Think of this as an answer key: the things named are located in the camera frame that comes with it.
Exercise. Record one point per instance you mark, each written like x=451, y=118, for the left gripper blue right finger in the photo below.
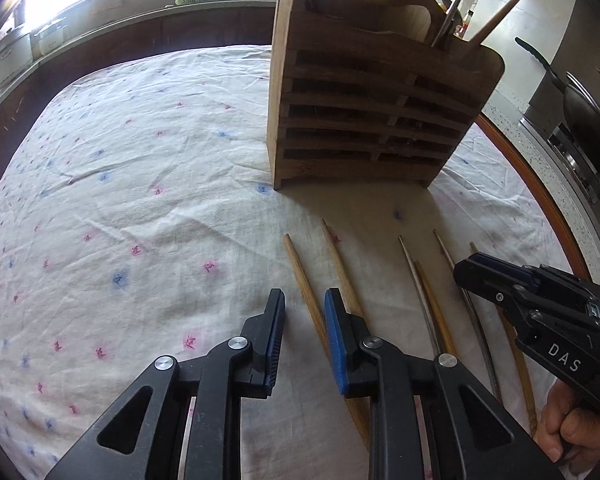
x=427, y=415

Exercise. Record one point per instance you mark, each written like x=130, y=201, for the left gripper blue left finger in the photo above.
x=182, y=419

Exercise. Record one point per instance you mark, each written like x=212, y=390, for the ridged wooden chopstick pair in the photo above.
x=348, y=290
x=357, y=408

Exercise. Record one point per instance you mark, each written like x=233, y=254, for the long metal spoon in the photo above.
x=457, y=19

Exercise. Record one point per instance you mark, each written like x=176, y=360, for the right human hand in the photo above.
x=568, y=432

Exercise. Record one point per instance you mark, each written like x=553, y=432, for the gas stove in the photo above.
x=572, y=164

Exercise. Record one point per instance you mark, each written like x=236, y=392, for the white floral tablecloth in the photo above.
x=138, y=219

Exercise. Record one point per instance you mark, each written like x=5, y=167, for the wooden utensil holder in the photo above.
x=370, y=89

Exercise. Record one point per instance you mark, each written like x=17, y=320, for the white tall cooker pot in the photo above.
x=15, y=54

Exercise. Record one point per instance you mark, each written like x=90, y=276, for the small white slow cooker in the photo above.
x=50, y=37

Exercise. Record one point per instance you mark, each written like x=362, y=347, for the black wok with handle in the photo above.
x=581, y=111

